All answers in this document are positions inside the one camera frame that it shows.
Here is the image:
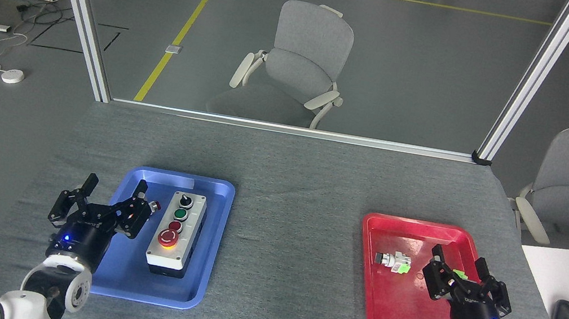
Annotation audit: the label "silver aluminium frame post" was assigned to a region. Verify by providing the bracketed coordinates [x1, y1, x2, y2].
[23, 0, 127, 104]
[471, 0, 569, 179]

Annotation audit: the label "silver aluminium frame crossbar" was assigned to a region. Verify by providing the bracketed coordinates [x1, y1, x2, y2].
[109, 97, 477, 164]

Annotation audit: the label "red plastic tray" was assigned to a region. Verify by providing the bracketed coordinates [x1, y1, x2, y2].
[347, 211, 496, 319]

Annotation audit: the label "black push button switch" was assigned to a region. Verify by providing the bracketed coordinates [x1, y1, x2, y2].
[373, 249, 414, 276]

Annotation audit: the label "blue plastic tray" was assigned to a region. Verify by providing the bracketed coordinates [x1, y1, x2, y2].
[86, 161, 237, 315]

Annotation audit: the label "grey four-button control box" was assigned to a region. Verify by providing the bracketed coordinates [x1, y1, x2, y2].
[142, 187, 210, 282]

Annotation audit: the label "white round floor device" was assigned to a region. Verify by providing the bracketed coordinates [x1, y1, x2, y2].
[1, 68, 25, 86]

